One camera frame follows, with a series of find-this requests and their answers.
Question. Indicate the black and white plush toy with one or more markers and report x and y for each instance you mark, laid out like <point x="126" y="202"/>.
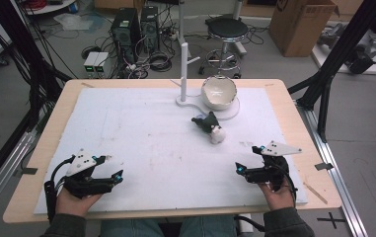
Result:
<point x="208" y="125"/>

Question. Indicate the person's right leg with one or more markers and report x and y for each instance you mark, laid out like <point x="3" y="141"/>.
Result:
<point x="208" y="227"/>

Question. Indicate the clear plastic sheet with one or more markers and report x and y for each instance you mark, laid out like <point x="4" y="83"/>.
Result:
<point x="73" y="21"/>

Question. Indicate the person's leg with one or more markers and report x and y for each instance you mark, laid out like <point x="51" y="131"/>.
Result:
<point x="129" y="228"/>
<point x="208" y="227"/>

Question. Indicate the person's left hand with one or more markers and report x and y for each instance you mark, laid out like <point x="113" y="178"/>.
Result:
<point x="73" y="205"/>

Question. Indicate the white desk leg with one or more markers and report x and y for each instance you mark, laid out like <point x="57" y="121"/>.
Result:
<point x="181" y="19"/>
<point x="238" y="10"/>

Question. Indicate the aluminium rail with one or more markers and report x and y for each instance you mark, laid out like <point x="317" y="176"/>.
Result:
<point x="8" y="168"/>
<point x="337" y="177"/>

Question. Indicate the black tape cross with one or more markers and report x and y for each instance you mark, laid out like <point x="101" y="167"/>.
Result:
<point x="331" y="220"/>

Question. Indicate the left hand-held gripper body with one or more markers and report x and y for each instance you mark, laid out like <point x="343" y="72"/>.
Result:
<point x="83" y="184"/>

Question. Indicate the slim black computer tower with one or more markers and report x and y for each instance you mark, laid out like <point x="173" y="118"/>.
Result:
<point x="150" y="28"/>

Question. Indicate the thin wooden stick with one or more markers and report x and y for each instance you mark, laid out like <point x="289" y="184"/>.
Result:
<point x="315" y="193"/>

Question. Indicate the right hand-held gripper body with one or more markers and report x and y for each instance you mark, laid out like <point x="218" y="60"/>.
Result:
<point x="274" y="171"/>

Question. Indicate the black metal frame strut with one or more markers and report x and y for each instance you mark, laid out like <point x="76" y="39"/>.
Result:
<point x="337" y="56"/>

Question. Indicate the white round table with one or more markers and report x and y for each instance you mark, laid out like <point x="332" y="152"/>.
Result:
<point x="54" y="7"/>

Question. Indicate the large black computer tower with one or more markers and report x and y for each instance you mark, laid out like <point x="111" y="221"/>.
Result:
<point x="124" y="33"/>

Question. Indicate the black round stool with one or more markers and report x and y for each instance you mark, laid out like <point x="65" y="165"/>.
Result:
<point x="227" y="28"/>

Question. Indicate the person's right hand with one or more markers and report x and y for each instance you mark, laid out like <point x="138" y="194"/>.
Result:
<point x="279" y="199"/>

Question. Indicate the white branched stand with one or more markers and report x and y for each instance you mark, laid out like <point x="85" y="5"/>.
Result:
<point x="184" y="72"/>

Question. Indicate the brown cardboard box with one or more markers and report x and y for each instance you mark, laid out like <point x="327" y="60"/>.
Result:
<point x="299" y="28"/>

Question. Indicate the white cracked-egg bowl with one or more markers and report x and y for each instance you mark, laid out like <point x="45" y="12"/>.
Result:
<point x="218" y="90"/>

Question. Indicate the person's left leg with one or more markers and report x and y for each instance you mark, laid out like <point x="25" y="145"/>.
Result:
<point x="129" y="228"/>

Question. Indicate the white power supply unit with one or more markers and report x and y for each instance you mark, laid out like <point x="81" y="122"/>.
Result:
<point x="90" y="62"/>
<point x="101" y="62"/>

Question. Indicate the black tape strip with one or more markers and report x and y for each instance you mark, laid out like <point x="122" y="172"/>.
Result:
<point x="29" y="171"/>
<point x="323" y="166"/>

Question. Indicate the white board with grey machine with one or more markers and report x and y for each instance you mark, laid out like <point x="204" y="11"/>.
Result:
<point x="363" y="56"/>

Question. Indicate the white foam mat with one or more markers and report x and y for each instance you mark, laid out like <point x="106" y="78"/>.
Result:
<point x="156" y="151"/>

